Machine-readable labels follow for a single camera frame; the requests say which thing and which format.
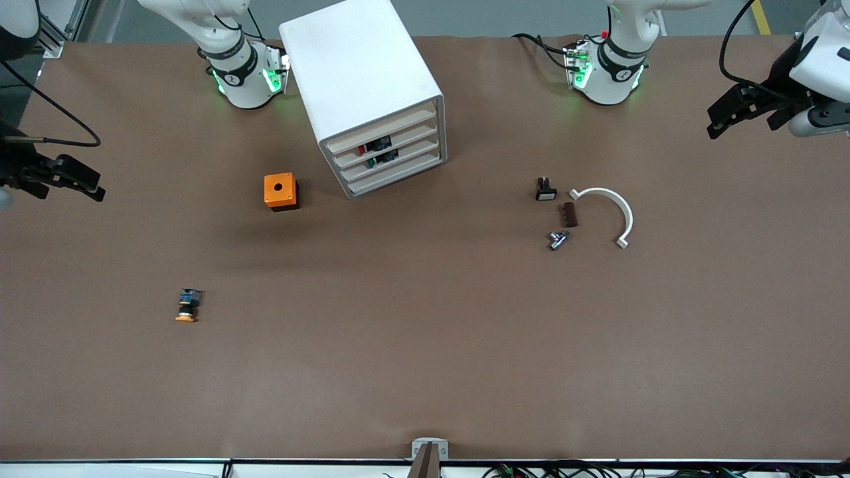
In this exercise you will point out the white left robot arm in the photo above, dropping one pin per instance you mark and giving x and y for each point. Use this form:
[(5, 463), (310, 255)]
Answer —
[(607, 83)]

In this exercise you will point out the black white-faced switch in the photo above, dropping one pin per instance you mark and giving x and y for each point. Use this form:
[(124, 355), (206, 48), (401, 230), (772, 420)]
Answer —
[(546, 192)]

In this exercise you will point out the white curved bracket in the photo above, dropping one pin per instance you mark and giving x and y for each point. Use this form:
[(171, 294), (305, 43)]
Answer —
[(624, 212)]

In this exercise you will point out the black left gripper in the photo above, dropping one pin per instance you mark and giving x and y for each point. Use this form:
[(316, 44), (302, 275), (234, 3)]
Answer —
[(781, 85)]

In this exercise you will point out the orange box with hole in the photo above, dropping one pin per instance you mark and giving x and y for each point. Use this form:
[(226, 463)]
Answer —
[(279, 189)]

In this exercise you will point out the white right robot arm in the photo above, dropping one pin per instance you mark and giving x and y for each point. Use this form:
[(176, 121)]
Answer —
[(246, 83)]

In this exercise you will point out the aluminium frame profile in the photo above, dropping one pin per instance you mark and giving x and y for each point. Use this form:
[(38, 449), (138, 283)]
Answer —
[(53, 48), (76, 20)]

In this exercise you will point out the silver metal key switch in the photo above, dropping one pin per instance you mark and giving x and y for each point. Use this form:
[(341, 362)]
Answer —
[(558, 240)]

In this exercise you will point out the grey metal bracket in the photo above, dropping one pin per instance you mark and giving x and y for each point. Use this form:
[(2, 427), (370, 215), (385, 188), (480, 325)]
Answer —
[(418, 448)]

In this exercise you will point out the brown table cover sheet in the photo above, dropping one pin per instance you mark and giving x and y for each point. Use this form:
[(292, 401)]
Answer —
[(425, 372)]

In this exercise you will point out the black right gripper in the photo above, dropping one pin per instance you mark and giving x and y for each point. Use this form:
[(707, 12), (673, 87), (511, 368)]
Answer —
[(13, 164)]

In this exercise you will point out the orange push button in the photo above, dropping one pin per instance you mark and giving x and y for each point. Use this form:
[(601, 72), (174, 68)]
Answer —
[(188, 309)]

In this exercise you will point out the white drawer cabinet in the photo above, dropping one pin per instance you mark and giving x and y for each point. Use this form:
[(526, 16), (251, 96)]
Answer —
[(358, 66)]

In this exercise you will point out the brown ridged block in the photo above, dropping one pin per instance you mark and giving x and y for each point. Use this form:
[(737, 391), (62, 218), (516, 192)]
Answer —
[(570, 215)]

